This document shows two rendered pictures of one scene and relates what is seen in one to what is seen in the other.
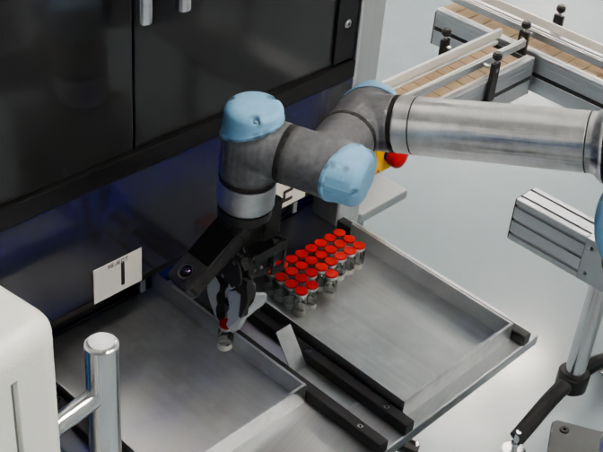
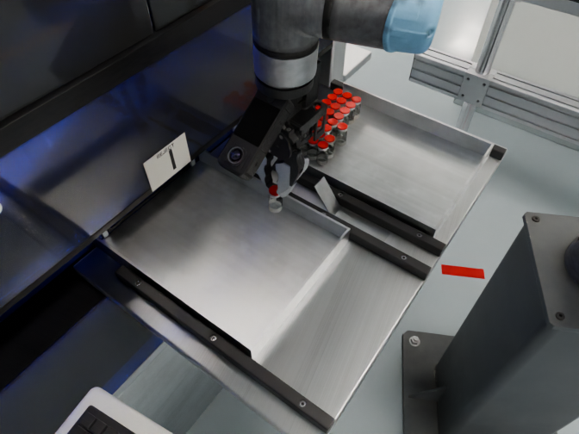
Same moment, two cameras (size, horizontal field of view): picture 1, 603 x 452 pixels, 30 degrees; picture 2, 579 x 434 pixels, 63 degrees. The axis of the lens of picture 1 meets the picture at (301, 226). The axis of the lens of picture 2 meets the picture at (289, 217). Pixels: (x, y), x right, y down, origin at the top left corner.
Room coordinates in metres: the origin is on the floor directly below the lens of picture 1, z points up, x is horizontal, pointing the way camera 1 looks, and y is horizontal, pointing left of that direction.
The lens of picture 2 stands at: (0.70, 0.12, 1.52)
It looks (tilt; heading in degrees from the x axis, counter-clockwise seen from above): 51 degrees down; 355
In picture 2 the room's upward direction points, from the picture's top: straight up
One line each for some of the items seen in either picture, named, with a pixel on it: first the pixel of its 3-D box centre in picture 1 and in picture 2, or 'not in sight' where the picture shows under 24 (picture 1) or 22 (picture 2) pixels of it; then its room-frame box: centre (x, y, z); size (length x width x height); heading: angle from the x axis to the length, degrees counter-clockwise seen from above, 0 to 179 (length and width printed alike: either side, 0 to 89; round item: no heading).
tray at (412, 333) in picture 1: (374, 312); (382, 151); (1.36, -0.13, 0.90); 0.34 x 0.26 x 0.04; 48
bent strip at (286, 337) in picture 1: (315, 367); (351, 209); (1.21, -0.04, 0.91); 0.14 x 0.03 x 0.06; 49
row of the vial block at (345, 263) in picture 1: (325, 274); (334, 127); (1.43, -0.05, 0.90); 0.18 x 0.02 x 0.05; 138
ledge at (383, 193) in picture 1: (356, 189); (334, 57); (1.74, -0.09, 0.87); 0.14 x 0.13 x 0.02; 49
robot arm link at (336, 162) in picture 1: (330, 160); (385, 1); (1.17, -0.03, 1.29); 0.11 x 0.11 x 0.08; 70
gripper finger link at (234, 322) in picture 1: (249, 305); (295, 172); (1.19, 0.06, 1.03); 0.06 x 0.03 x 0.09; 136
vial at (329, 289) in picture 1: (330, 283); (341, 134); (1.41, -0.05, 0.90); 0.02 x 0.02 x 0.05
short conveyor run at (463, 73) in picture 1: (412, 99); not in sight; (2.01, -0.20, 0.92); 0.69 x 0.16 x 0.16; 139
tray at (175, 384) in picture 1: (158, 371); (221, 237); (1.18, 0.18, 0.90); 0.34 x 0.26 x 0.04; 49
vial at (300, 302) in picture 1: (300, 301); (322, 153); (1.36, -0.01, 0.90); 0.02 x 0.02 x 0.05
